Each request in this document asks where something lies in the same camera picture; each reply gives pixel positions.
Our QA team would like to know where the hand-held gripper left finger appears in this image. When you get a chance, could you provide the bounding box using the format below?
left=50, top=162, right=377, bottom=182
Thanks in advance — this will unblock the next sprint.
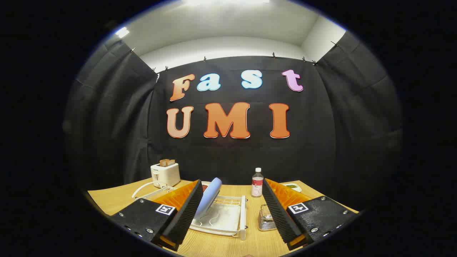
left=110, top=180, right=204, bottom=251

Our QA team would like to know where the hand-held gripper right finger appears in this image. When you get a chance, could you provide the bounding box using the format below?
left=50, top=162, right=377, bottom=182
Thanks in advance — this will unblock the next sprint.
left=262, top=178, right=358, bottom=250

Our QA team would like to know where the metal wire cutlery basket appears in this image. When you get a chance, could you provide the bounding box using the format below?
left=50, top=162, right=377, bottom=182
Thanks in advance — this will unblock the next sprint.
left=258, top=204, right=278, bottom=231

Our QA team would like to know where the blue plate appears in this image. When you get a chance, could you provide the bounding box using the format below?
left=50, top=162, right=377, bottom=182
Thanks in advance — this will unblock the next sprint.
left=194, top=177, right=222, bottom=221

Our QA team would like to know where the white wire dish rack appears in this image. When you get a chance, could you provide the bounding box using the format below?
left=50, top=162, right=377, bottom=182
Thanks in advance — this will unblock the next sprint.
left=132, top=181, right=247, bottom=240

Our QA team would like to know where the clear plastic water bottle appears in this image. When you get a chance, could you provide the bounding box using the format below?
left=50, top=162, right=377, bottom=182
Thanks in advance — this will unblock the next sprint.
left=251, top=168, right=264, bottom=198

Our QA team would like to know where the white toaster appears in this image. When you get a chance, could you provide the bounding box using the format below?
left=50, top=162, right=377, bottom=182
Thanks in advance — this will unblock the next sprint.
left=150, top=162, right=181, bottom=188

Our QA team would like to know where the black backdrop cloth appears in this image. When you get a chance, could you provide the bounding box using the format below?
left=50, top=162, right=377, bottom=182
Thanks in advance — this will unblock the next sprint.
left=62, top=31, right=404, bottom=215

